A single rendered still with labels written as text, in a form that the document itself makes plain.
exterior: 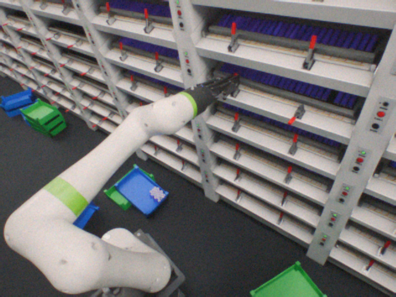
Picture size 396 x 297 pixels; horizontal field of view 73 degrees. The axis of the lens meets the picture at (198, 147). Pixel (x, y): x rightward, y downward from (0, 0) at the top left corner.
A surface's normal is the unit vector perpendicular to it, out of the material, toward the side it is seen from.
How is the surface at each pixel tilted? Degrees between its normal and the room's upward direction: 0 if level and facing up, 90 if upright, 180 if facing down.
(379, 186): 19
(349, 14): 109
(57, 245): 5
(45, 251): 26
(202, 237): 0
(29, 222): 8
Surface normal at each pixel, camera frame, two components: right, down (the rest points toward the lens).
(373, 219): -0.33, -0.46
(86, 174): 0.40, -0.48
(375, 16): -0.55, 0.81
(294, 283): -0.13, -0.70
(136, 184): 0.18, -0.51
